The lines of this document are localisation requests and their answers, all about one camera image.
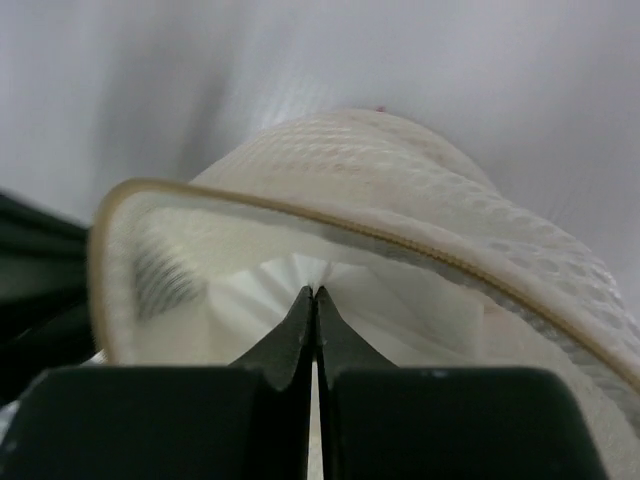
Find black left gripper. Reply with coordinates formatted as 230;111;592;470
1;194;96;405

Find cream mesh laundry bag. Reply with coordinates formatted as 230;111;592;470
88;110;639;479

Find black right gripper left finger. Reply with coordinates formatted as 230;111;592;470
1;287;314;479

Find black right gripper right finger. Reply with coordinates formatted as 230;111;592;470
315;290;606;479

